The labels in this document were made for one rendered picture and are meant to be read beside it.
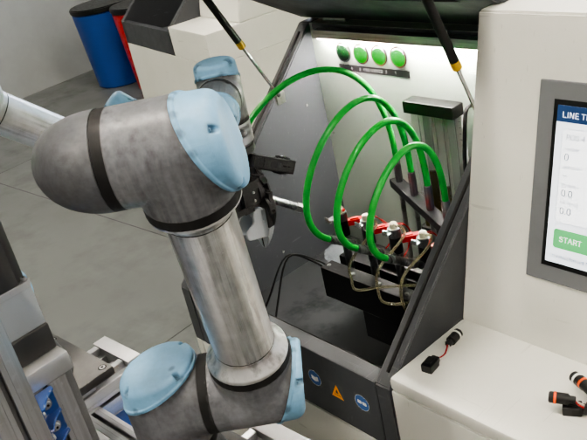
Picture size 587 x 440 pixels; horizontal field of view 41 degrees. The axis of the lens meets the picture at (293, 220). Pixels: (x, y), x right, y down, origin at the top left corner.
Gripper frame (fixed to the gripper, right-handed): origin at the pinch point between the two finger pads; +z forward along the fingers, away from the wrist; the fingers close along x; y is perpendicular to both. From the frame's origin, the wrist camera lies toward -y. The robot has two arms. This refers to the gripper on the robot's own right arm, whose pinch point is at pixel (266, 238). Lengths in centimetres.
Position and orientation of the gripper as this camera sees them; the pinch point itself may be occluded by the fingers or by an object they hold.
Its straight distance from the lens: 148.0
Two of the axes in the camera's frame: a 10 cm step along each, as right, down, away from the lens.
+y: -7.3, 4.3, -5.3
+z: 2.0, 8.8, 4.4
